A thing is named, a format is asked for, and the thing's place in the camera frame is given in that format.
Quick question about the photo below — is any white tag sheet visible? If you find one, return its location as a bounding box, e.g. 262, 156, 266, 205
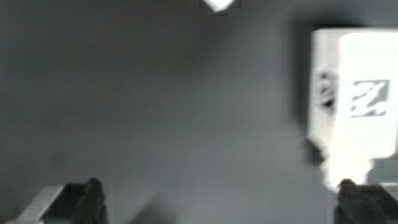
198, 0, 237, 13

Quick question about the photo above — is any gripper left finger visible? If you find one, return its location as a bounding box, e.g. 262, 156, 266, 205
10, 177, 109, 224

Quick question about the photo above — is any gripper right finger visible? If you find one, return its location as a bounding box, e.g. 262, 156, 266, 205
333, 179, 398, 224

